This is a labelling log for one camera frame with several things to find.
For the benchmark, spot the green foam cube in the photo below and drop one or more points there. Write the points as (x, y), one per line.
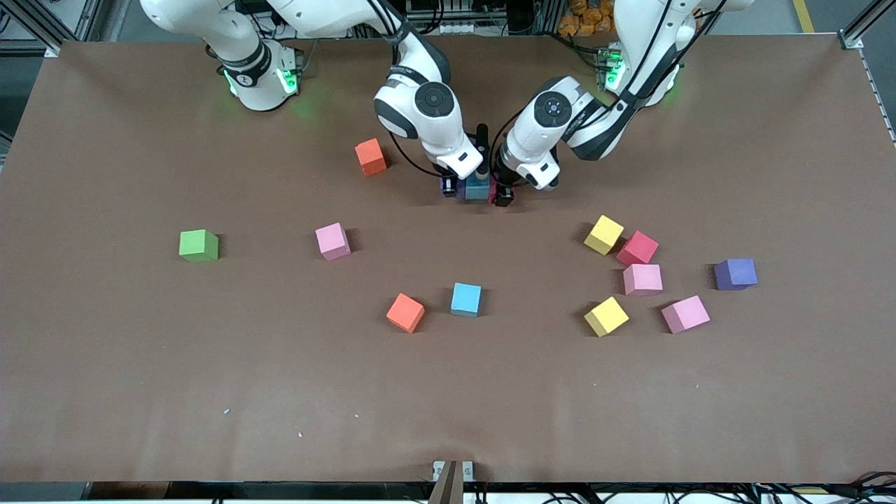
(199, 246)

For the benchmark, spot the metal table bracket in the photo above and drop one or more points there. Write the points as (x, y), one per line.
(438, 467)

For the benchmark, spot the orange foam cube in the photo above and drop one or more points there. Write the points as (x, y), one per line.
(370, 158)
(406, 313)

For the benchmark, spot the blue foam cube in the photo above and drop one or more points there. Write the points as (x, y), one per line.
(477, 192)
(466, 299)

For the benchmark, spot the brown camera mount pole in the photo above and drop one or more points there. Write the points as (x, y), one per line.
(448, 490)

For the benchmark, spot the dark equipment box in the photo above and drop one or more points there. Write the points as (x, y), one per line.
(455, 10)

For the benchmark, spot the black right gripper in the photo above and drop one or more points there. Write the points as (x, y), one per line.
(451, 185)

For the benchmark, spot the yellow foam cube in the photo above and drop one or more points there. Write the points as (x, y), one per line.
(603, 234)
(606, 316)

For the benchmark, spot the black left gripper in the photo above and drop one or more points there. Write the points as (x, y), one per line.
(503, 192)

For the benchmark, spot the bag of orange objects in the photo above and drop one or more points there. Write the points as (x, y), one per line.
(584, 17)

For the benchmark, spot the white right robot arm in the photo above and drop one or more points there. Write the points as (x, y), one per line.
(434, 101)

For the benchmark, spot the purple foam cube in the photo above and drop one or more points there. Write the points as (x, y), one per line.
(736, 274)
(462, 190)

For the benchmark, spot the red foam cube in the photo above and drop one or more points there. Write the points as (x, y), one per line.
(493, 189)
(638, 248)

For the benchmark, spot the pink foam cube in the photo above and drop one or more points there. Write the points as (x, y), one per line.
(332, 241)
(685, 314)
(642, 279)

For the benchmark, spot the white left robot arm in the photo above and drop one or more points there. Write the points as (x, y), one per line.
(553, 108)

